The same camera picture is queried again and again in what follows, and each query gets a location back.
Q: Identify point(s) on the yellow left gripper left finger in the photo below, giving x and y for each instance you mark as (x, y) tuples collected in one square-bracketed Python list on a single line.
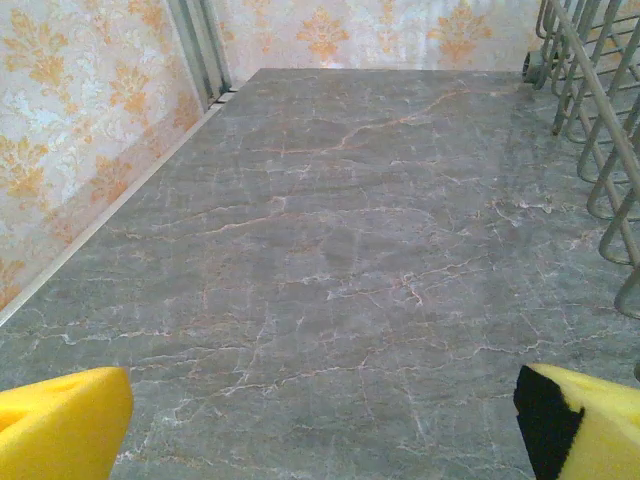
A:
[(60, 425)]

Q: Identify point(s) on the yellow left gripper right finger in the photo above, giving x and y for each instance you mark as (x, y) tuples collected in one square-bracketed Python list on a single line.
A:
[(600, 430)]

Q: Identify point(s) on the aluminium side rail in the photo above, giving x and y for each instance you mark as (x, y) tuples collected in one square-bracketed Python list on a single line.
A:
[(100, 218)]

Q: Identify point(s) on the aluminium frame post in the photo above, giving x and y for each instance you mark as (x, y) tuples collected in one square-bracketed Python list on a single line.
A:
[(205, 50)]

